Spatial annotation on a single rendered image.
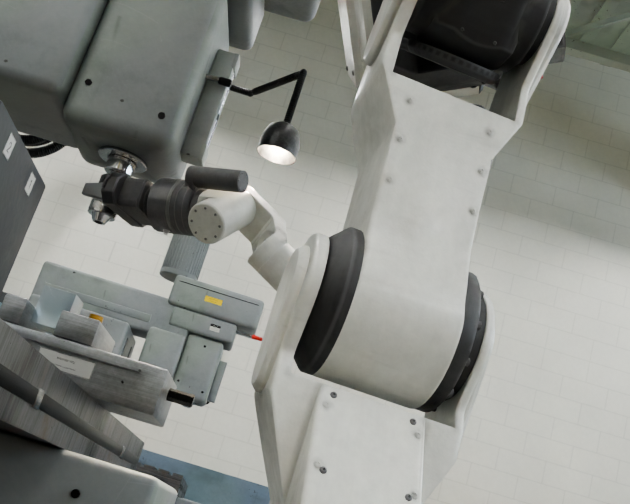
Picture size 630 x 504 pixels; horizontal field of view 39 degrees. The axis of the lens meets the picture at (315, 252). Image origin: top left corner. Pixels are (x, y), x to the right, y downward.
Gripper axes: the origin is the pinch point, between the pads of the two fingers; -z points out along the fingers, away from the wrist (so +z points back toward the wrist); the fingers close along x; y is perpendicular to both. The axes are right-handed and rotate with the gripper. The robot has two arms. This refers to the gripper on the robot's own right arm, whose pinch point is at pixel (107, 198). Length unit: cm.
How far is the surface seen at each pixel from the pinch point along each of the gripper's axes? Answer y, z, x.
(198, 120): -17.1, 10.2, -2.5
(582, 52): -418, -39, -560
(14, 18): -20.9, -14.2, 19.9
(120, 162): -5.8, 1.4, 1.9
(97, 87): -14.2, -0.5, 11.3
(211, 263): -177, -332, -561
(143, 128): -9.6, 7.9, 7.3
